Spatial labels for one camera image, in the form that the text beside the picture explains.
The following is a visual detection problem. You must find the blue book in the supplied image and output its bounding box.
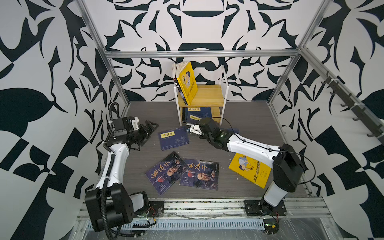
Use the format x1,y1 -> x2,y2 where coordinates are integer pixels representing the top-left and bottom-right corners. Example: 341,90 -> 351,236
182,107 -> 212,121
186,113 -> 202,125
158,127 -> 190,151
224,128 -> 240,134

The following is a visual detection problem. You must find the dark portrait book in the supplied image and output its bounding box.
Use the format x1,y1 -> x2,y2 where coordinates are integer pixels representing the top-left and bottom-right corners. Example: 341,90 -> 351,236
180,159 -> 220,191
145,152 -> 188,196

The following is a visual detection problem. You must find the yellow cartoon book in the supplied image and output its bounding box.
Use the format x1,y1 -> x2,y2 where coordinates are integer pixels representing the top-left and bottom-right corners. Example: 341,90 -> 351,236
229,153 -> 272,189
177,62 -> 198,106

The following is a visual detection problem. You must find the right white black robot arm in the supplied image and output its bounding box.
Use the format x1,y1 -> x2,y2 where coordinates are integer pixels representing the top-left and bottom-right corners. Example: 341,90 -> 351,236
190,118 -> 305,216

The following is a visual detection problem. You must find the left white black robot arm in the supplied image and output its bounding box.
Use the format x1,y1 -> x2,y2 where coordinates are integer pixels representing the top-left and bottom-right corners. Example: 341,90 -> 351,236
85,115 -> 159,240

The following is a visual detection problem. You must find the black book leaning on shelf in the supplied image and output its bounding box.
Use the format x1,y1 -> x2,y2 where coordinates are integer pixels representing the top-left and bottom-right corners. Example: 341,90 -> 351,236
172,63 -> 188,106

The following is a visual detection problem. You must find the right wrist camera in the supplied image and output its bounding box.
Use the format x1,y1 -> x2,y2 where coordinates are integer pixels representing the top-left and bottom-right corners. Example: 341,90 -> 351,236
186,124 -> 203,136

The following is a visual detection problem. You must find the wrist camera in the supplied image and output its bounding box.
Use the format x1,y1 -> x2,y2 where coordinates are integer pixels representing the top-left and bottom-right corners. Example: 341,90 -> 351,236
186,124 -> 203,136
128,116 -> 139,131

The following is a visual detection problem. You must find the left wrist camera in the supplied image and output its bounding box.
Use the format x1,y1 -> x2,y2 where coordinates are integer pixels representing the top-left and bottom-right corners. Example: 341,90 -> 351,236
128,116 -> 139,131

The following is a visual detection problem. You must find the wooden white frame bookshelf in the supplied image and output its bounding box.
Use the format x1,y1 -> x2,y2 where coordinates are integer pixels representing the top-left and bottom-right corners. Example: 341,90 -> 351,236
173,66 -> 230,126

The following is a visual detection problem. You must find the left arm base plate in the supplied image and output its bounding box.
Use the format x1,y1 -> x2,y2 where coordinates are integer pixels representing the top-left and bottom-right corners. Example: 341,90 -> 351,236
135,201 -> 165,218

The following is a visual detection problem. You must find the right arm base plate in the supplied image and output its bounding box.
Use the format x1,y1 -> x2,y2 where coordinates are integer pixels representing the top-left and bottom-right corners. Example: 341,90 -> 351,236
244,200 -> 287,217

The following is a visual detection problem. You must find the white slotted cable duct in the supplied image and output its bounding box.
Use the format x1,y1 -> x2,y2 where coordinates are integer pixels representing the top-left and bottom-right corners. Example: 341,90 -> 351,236
122,219 -> 265,231

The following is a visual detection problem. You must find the wall coat hook rail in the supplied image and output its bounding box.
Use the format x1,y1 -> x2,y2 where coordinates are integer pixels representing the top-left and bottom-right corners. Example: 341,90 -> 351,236
320,71 -> 384,145

